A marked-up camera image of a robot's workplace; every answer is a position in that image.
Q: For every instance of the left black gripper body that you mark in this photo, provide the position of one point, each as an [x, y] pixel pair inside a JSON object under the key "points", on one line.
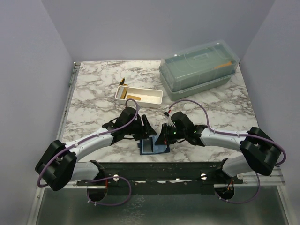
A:
{"points": [[137, 130]]}

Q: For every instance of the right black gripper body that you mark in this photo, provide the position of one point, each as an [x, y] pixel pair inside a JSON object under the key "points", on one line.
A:
{"points": [[173, 134]]}

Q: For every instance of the blue card holder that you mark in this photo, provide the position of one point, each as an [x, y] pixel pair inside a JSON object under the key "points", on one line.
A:
{"points": [[148, 147]]}

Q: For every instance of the white rectangular tray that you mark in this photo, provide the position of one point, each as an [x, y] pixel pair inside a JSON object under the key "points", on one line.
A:
{"points": [[144, 97]]}

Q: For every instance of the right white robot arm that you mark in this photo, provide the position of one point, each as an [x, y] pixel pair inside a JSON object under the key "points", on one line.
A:
{"points": [[258, 152]]}

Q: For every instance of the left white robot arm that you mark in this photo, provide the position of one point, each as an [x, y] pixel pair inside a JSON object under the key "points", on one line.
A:
{"points": [[57, 166]]}

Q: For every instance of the gold card lying in tray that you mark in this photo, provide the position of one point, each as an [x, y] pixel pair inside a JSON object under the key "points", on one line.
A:
{"points": [[136, 98]]}

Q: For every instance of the stack of cards in tray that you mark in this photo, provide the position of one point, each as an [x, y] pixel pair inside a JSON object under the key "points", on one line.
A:
{"points": [[123, 92]]}

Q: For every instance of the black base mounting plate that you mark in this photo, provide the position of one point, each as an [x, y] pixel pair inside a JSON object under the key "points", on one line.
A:
{"points": [[169, 178]]}

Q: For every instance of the green bin with clear lid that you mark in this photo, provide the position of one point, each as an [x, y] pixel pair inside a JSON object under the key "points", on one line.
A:
{"points": [[197, 69]]}

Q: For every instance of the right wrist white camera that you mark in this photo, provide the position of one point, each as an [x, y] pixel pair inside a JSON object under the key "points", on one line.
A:
{"points": [[168, 116]]}

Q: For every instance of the yellow black handled screwdriver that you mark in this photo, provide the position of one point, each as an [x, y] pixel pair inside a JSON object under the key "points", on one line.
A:
{"points": [[122, 83]]}

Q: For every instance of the left aluminium rail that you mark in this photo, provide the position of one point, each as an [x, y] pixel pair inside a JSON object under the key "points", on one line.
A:
{"points": [[72, 184]]}

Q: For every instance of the aluminium rail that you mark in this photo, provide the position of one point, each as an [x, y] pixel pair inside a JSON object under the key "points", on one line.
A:
{"points": [[72, 184], [275, 179]]}

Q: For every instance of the right aluminium rail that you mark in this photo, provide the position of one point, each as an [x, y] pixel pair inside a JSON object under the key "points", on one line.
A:
{"points": [[275, 179]]}

